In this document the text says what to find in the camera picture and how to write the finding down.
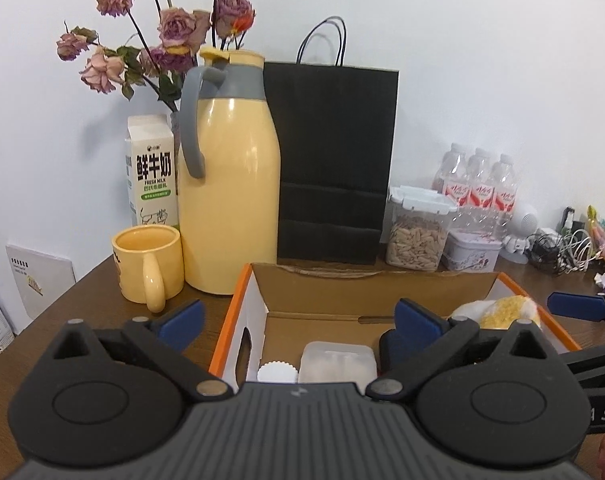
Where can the white milk carton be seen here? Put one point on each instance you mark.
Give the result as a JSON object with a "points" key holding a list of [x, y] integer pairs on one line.
{"points": [[151, 171]]}

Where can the black paper bag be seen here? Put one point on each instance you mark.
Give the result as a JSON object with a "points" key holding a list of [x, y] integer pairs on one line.
{"points": [[335, 125]]}

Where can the dried pink rose bouquet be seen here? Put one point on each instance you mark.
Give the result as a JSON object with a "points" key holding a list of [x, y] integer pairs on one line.
{"points": [[165, 44]]}

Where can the water bottle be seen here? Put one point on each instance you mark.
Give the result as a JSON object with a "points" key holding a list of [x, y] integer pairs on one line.
{"points": [[451, 178], [505, 189], [481, 185]]}

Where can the water bottle left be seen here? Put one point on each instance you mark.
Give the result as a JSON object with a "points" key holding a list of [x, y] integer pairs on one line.
{"points": [[451, 178]]}

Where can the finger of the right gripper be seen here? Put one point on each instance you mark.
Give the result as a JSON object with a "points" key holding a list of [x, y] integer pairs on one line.
{"points": [[587, 365], [582, 307]]}

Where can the red cardboard box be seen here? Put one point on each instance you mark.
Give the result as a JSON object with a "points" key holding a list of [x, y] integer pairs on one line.
{"points": [[277, 310]]}

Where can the water bottle right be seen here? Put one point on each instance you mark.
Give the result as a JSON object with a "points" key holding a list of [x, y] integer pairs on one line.
{"points": [[505, 189]]}

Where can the yellow thermos jug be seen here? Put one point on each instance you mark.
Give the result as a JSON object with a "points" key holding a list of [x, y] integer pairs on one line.
{"points": [[229, 170]]}

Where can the translucent plastic storage box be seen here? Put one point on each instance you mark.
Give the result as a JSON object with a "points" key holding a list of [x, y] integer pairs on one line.
{"points": [[323, 362]]}

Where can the clear snack container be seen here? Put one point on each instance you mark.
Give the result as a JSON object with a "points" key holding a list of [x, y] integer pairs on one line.
{"points": [[420, 223]]}

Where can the navy zip pouch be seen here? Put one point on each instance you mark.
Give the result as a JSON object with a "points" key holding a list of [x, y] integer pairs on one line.
{"points": [[392, 350]]}

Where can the small printed tin box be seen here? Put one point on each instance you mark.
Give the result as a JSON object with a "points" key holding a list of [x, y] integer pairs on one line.
{"points": [[473, 252]]}

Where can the water bottle middle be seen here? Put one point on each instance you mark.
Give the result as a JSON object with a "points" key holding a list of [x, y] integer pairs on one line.
{"points": [[481, 185]]}

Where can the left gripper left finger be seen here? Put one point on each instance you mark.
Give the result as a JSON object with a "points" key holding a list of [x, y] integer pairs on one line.
{"points": [[158, 344]]}

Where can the colourful snack packet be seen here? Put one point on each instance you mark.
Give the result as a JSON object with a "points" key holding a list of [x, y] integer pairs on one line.
{"points": [[596, 230]]}

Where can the yellow ceramic mug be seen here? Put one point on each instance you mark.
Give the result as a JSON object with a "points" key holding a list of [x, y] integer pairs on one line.
{"points": [[150, 265]]}

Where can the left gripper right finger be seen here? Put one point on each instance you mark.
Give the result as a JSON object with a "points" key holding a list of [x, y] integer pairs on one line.
{"points": [[438, 345]]}

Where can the yellow white plush toy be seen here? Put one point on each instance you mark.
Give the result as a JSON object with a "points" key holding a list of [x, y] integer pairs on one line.
{"points": [[499, 314]]}

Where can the white robot figurine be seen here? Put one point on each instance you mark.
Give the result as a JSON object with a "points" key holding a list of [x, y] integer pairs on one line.
{"points": [[522, 225]]}

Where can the white round lid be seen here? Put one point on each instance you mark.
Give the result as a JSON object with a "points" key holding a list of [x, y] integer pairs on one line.
{"points": [[277, 372]]}

